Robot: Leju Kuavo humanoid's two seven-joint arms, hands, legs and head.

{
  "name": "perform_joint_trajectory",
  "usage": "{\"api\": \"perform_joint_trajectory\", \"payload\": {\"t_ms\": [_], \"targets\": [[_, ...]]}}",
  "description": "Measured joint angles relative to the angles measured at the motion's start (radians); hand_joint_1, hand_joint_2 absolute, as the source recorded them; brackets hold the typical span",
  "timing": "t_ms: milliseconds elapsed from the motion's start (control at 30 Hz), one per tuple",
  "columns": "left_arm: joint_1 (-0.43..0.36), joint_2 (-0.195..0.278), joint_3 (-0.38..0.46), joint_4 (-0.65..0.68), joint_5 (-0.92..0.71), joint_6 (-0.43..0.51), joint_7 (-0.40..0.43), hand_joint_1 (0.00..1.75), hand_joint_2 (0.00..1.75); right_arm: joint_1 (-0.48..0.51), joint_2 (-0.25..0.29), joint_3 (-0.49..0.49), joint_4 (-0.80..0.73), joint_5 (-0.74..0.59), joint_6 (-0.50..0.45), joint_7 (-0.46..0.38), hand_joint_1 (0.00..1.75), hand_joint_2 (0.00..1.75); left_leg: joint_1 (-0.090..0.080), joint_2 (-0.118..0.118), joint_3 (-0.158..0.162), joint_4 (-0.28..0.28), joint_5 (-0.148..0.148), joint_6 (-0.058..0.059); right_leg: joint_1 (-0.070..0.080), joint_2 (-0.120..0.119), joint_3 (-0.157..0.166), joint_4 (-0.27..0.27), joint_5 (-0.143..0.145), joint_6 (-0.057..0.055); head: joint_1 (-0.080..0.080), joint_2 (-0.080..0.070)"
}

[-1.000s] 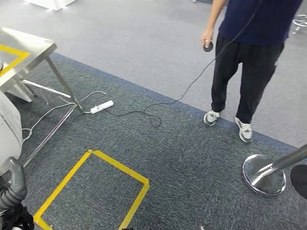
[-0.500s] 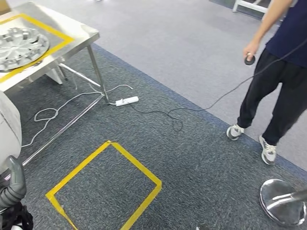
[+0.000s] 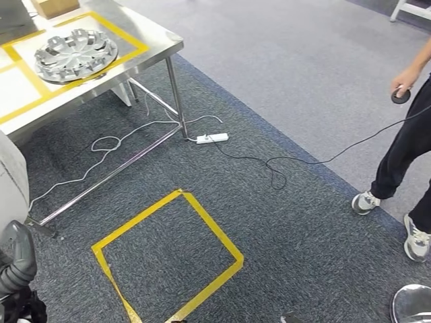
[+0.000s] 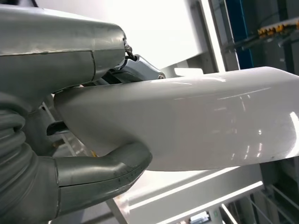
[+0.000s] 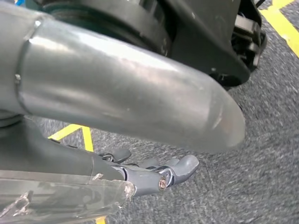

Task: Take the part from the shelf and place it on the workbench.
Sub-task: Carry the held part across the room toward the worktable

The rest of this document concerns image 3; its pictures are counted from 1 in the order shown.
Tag person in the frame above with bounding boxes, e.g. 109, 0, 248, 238
352, 38, 431, 264

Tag yellow floor tape square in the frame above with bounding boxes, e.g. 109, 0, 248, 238
91, 188, 245, 323

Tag person's hand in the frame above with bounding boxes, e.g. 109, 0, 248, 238
390, 67, 420, 98

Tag white floor cable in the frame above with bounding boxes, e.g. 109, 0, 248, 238
29, 91, 223, 211

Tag yellow workbench tape marking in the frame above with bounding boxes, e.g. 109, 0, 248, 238
0, 11, 150, 126

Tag white power strip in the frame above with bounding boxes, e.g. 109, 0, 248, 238
196, 133, 229, 145

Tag brown cardboard box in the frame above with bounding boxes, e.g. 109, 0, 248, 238
31, 0, 81, 20

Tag silver wheel hubcap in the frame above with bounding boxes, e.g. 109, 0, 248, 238
34, 28, 119, 85

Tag white furniture frame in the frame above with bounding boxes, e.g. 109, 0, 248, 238
389, 0, 431, 22

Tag steel workbench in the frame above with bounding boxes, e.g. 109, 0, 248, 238
0, 0, 189, 240

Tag black round controller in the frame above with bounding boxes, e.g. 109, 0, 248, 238
391, 87, 411, 105

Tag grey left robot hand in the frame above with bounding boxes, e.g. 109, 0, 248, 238
0, 219, 38, 296

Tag black floor cable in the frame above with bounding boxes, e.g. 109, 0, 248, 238
210, 103, 431, 192

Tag white plastic shell part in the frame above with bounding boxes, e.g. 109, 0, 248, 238
0, 129, 30, 235

